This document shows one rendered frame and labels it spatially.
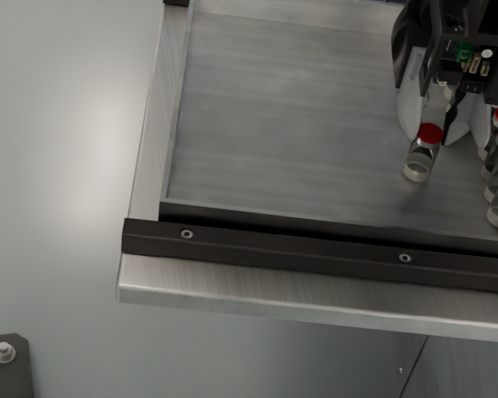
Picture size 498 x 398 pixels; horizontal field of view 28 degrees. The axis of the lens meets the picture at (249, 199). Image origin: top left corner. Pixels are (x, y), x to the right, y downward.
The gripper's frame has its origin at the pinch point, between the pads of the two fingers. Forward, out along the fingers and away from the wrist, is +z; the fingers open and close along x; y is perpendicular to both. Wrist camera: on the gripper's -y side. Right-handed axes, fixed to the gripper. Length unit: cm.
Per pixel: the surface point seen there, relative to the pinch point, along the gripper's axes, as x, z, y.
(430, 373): 18, 65, -20
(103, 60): -40, 93, -108
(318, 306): -7.6, 5.4, 14.2
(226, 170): -14.8, 5.2, 2.7
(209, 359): -11, 93, -36
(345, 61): -5.4, 5.1, -11.9
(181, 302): -17.1, 6.5, 14.5
